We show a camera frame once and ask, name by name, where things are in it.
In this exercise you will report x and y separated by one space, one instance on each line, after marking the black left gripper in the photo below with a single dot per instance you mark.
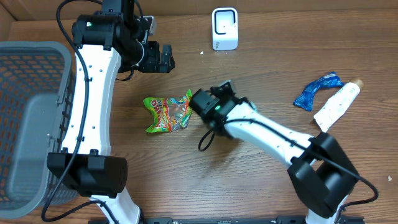
153 63

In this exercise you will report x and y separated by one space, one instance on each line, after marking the colourful gummy candy bag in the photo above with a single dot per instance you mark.
170 114

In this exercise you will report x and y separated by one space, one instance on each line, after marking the blue snack wrapper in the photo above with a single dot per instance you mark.
306 99

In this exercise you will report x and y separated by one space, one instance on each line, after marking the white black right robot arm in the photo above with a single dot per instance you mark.
320 171

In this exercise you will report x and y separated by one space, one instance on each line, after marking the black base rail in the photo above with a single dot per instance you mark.
290 219

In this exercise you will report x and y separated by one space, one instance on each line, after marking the white tube gold cap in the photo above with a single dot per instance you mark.
336 106

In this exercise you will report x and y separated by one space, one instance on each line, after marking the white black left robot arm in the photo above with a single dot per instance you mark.
111 41

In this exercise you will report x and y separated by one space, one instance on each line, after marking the white barcode scanner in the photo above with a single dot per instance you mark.
225 32

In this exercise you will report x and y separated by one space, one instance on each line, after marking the grey plastic mesh basket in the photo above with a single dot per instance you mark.
37 90

